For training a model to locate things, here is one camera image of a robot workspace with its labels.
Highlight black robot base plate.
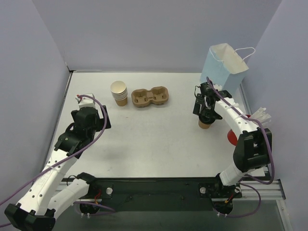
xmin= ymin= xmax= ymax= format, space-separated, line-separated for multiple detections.
xmin=82 ymin=177 xmax=242 ymax=212

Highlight light blue paper bag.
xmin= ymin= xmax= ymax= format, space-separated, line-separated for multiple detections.
xmin=200 ymin=43 xmax=256 ymax=95

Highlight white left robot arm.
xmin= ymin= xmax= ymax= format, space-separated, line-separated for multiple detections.
xmin=4 ymin=93 xmax=111 ymax=231

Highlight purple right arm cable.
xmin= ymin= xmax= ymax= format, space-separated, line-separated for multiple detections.
xmin=206 ymin=77 xmax=275 ymax=217

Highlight stack of brown paper cups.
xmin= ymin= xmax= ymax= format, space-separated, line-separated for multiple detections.
xmin=110 ymin=81 xmax=128 ymax=106

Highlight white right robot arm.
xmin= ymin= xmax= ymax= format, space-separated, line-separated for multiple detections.
xmin=193 ymin=81 xmax=273 ymax=196

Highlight red straw holder cup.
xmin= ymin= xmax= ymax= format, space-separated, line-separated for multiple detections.
xmin=222 ymin=108 xmax=257 ymax=146

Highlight brown pulp cup carrier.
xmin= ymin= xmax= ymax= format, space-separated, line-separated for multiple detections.
xmin=131 ymin=86 xmax=169 ymax=107

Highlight brown cup with black lid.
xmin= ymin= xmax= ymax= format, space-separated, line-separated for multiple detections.
xmin=198 ymin=109 xmax=215 ymax=129

